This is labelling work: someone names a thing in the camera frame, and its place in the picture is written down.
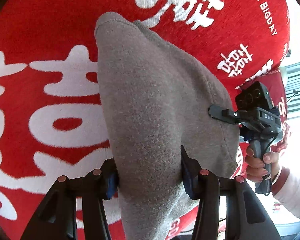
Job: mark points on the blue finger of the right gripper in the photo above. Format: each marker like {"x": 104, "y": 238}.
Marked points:
{"x": 224, "y": 115}

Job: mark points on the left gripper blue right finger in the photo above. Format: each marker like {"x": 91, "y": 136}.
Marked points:
{"x": 201, "y": 184}

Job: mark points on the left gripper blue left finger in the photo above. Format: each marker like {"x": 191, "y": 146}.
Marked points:
{"x": 98, "y": 185}

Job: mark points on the grey knit sweater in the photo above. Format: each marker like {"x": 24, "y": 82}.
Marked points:
{"x": 155, "y": 99}

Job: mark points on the person's right hand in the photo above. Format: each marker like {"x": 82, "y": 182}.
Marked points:
{"x": 256, "y": 167}

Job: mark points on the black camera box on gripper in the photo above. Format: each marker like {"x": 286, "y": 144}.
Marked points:
{"x": 256, "y": 95}

